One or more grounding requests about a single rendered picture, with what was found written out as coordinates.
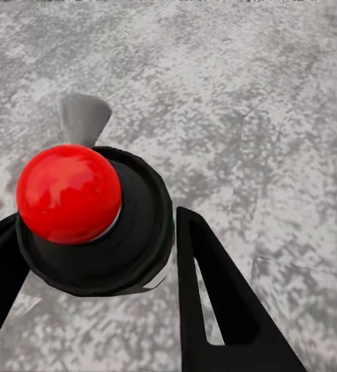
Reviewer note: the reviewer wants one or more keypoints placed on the insectifuge atomizer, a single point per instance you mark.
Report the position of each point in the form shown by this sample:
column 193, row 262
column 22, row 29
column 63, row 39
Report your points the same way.
column 94, row 221

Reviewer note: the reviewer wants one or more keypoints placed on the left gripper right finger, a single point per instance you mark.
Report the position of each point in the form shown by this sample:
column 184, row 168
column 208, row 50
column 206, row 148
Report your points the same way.
column 253, row 342

